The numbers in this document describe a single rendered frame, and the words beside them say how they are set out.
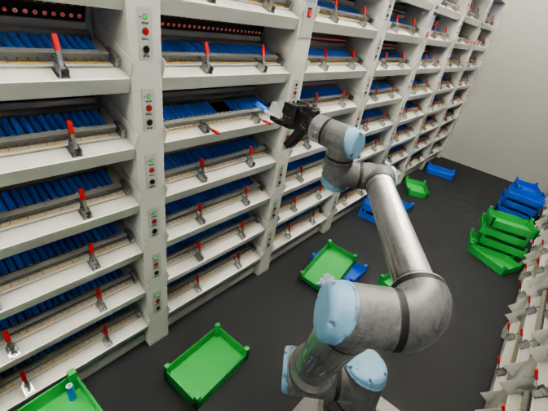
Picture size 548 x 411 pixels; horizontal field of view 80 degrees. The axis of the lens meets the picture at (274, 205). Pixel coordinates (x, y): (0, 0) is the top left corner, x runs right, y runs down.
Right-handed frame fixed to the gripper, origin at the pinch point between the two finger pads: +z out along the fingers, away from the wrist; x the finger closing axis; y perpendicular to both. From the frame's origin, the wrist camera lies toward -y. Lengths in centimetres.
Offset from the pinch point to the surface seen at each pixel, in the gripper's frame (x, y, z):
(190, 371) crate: 39, -103, -13
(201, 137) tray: 19.8, -10.7, 12.6
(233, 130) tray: 4.2, -10.6, 12.4
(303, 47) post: -31.4, 19.9, 13.0
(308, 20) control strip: -31.0, 29.8, 13.0
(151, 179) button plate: 39.9, -21.7, 11.8
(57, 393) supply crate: 83, -70, -8
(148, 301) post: 44, -76, 10
